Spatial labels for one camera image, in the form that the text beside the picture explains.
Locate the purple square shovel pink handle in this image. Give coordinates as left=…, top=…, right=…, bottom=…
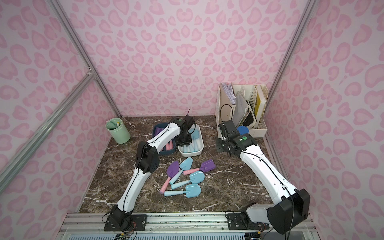
left=154, top=127, right=164, bottom=137

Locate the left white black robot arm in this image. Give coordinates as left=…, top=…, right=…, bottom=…
left=107, top=115, right=195, bottom=225

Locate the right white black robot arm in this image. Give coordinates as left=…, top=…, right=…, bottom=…
left=218, top=120, right=311, bottom=235

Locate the white storage box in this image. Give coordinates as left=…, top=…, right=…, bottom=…
left=178, top=124, right=204, bottom=158

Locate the dark teal storage box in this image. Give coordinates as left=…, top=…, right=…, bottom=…
left=152, top=123, right=177, bottom=156

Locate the blue lid pencil tube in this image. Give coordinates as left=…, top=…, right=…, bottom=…
left=237, top=126, right=249, bottom=135

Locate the blue round shovel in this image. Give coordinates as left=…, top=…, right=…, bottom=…
left=171, top=171, right=205, bottom=190

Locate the white desk file organizer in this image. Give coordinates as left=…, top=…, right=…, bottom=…
left=215, top=83, right=269, bottom=138

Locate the blue square shovel front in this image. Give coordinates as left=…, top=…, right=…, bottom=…
left=164, top=184, right=201, bottom=198

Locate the green pen holder cup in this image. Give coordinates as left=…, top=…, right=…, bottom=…
left=106, top=118, right=131, bottom=144

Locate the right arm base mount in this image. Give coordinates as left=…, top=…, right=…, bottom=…
left=225, top=211, right=270, bottom=232

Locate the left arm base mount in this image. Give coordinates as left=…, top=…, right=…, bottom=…
left=104, top=205, right=148, bottom=232

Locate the aluminium front rail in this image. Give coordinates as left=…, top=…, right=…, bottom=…
left=55, top=209, right=319, bottom=240

